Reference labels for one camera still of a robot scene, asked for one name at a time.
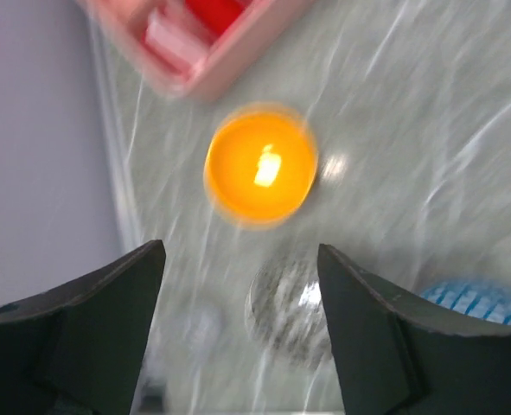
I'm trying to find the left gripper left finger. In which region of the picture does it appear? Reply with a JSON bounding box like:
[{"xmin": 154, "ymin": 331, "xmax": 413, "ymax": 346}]
[{"xmin": 0, "ymin": 239, "xmax": 166, "ymax": 414}]

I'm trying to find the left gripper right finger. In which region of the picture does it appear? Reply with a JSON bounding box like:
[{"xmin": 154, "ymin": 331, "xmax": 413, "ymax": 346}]
[{"xmin": 317, "ymin": 245, "xmax": 511, "ymax": 414}]

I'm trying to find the grey patterned bowl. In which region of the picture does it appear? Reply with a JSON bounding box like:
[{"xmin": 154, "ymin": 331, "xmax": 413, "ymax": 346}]
[{"xmin": 245, "ymin": 250, "xmax": 332, "ymax": 371}]

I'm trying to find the blue triangle pattern bowl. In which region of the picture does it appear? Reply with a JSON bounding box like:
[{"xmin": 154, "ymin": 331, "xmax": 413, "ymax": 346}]
[{"xmin": 420, "ymin": 278, "xmax": 511, "ymax": 326}]

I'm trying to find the orange bowl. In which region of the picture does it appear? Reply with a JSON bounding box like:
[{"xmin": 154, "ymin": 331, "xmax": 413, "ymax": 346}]
[{"xmin": 203, "ymin": 102, "xmax": 319, "ymax": 228}]

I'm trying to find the pink compartment tray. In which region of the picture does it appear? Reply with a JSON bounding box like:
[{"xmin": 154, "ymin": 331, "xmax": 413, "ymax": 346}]
[{"xmin": 80, "ymin": 1, "xmax": 312, "ymax": 100}]

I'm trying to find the red item in tray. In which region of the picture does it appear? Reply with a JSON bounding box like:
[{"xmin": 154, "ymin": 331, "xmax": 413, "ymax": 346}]
[{"xmin": 184, "ymin": 0, "xmax": 246, "ymax": 35}]

